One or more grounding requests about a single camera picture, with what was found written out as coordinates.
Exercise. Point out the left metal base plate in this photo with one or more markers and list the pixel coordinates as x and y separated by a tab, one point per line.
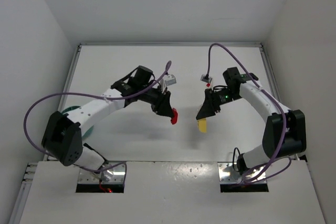
113	176

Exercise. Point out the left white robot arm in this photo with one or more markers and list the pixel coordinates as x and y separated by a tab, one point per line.
63	137

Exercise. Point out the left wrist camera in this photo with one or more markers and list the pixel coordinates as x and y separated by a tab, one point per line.
167	80

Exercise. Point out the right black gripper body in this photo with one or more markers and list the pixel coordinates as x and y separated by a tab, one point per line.
211	102

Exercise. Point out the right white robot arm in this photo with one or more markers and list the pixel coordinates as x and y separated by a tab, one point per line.
285	129

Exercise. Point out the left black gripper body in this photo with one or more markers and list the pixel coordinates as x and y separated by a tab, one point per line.
160	102

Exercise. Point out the teal round divided container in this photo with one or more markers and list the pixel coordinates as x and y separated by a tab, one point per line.
69	110

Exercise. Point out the red curved lego brick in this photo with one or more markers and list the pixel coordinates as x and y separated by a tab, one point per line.
173	114

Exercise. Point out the yellow long lego brick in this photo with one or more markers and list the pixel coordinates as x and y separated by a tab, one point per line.
202	125

